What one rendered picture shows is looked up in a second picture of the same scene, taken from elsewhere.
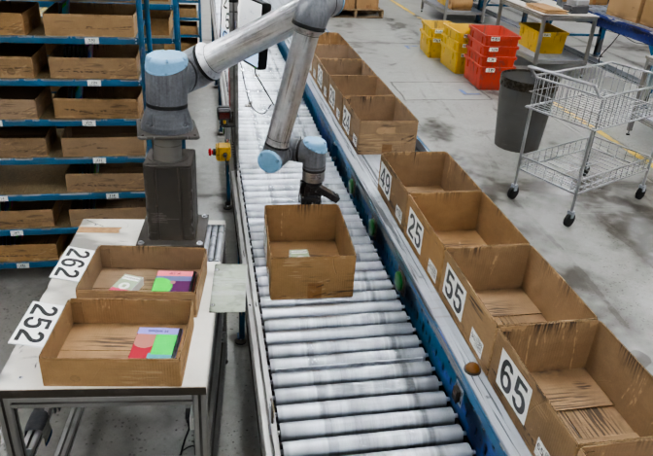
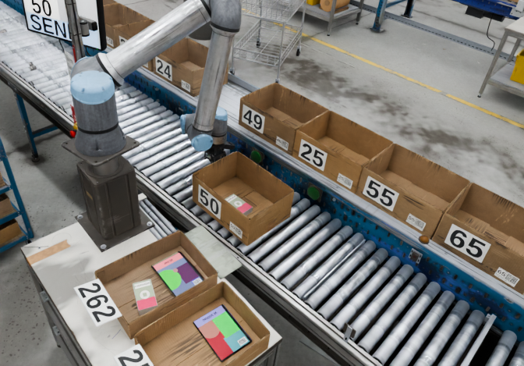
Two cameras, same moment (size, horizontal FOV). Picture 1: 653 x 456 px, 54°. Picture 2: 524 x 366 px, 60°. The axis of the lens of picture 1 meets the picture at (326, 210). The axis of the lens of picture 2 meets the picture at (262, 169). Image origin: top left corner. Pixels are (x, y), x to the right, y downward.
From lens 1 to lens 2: 1.27 m
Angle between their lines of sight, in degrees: 34
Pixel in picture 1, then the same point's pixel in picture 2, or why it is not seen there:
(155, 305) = (198, 299)
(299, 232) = (214, 182)
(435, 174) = (270, 100)
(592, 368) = (467, 207)
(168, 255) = (152, 249)
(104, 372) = not seen: outside the picture
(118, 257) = (111, 271)
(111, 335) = (179, 341)
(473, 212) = (325, 125)
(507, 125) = not seen: hidden behind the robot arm
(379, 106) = (177, 48)
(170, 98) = (111, 119)
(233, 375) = not seen: hidden behind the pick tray
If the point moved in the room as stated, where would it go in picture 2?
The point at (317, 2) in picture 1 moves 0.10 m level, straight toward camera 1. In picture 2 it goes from (235, 6) to (251, 15)
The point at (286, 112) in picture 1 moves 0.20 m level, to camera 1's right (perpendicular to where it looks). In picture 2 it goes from (214, 101) to (255, 90)
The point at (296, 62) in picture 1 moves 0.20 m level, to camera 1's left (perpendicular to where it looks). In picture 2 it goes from (222, 60) to (175, 70)
